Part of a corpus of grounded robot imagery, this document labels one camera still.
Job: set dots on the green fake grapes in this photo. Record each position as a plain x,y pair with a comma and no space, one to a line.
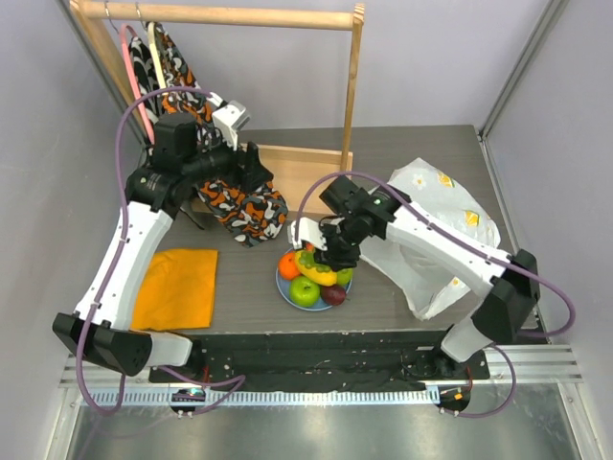
306,261

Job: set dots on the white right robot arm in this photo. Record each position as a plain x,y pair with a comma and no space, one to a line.
416,244

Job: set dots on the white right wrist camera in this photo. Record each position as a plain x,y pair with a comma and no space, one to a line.
306,230

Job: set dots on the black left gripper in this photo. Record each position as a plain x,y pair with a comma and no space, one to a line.
245,169

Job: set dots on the dark red fake plum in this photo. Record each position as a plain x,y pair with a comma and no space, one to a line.
333,295

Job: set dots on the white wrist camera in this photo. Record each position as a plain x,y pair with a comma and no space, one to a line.
229,118
306,230

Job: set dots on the pink clothes hanger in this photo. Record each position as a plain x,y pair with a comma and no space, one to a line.
124,31

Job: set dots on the green fake pear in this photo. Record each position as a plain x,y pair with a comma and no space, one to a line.
344,276

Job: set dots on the fake orange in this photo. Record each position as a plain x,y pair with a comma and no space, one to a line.
287,267

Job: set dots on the yellow fake mango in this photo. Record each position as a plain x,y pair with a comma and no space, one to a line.
325,277

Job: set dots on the black white zebra garment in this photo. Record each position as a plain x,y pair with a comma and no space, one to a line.
141,62

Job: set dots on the wooden clothes rack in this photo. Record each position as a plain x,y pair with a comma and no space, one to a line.
295,169

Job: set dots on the orange folded cloth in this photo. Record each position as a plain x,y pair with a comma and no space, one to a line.
178,291

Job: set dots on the green fake apple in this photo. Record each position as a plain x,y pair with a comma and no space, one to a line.
303,292

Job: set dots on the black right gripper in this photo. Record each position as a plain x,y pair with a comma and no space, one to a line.
336,254

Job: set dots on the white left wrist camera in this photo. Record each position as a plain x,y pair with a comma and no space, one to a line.
229,118

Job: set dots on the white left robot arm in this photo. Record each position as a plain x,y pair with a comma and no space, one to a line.
99,329

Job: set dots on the cream clothes hanger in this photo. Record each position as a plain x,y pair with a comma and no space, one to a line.
156,48

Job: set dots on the orange grey patterned garment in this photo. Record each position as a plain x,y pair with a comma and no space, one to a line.
250,217

